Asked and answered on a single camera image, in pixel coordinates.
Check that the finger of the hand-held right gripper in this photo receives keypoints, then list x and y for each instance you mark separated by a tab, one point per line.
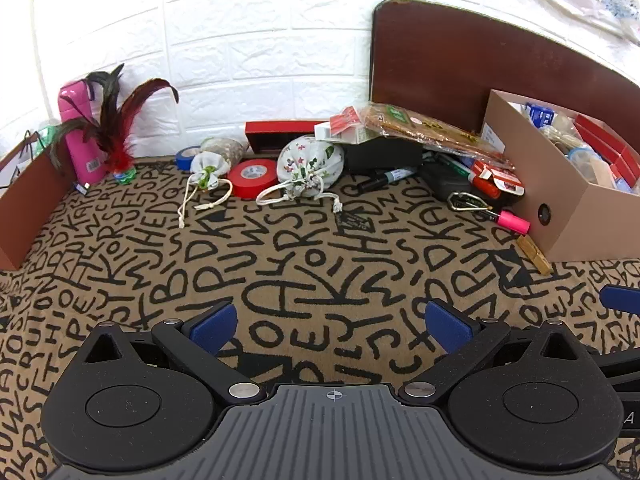
622	367
622	297

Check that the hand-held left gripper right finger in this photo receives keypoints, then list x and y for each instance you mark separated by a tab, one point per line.
447	327

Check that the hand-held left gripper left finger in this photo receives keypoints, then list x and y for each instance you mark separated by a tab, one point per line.
215	327

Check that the red tape roll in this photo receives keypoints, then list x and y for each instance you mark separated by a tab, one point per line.
252	180

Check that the clear grain packet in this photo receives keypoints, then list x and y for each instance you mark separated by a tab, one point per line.
226	149

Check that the wooden clothespin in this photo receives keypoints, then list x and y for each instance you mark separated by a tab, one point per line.
535	255

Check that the cardboard box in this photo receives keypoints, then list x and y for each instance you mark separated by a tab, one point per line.
565	210

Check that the pink highlighter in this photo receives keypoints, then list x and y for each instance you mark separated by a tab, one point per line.
512	221

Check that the metal carabiner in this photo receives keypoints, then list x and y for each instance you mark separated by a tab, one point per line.
467	202

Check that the red white sachet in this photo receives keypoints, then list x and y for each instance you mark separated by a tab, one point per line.
502	180

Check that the black marker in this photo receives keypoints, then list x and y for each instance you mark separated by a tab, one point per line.
387	178

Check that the blue tape roll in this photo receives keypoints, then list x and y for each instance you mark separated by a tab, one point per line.
186	159

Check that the black box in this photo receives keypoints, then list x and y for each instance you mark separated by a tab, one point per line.
380	156

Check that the small usb stick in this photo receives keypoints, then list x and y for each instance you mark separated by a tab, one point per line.
81	188

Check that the brown snack packet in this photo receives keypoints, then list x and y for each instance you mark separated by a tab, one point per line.
430	127

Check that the blue white packet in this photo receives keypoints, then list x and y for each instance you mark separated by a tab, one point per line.
540	113

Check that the red black feather shuttlecock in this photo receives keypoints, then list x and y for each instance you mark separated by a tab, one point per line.
117	145

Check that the red flat box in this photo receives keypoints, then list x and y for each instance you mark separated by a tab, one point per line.
280	130

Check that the brown paper bag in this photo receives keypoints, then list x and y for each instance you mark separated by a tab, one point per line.
30	210

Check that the white red packet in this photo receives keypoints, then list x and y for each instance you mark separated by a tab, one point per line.
347	127

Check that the pink bottle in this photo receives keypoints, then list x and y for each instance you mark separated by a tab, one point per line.
82	130

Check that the dark brown wooden board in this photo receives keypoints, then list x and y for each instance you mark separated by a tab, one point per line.
450	65

